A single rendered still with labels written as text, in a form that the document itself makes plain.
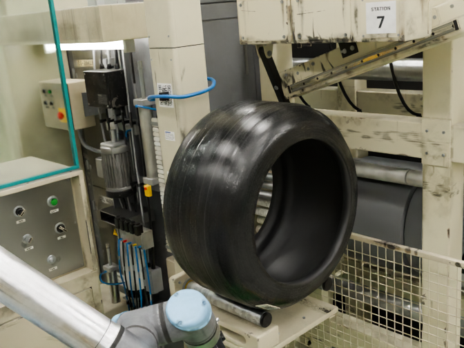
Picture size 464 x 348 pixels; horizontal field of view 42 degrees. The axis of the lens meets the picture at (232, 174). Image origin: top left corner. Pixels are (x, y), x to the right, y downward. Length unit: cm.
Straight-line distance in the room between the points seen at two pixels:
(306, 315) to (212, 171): 64
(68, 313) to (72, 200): 100
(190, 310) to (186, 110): 76
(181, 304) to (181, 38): 87
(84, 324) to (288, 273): 91
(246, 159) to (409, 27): 54
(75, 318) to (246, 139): 64
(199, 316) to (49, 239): 96
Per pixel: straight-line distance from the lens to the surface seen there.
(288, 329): 189
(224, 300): 183
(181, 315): 131
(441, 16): 172
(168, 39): 185
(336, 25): 173
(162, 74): 189
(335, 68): 191
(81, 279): 219
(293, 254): 200
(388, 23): 163
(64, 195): 214
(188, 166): 160
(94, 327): 120
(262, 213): 228
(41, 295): 119
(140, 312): 135
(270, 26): 189
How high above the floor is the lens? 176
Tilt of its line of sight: 16 degrees down
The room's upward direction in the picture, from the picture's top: 5 degrees counter-clockwise
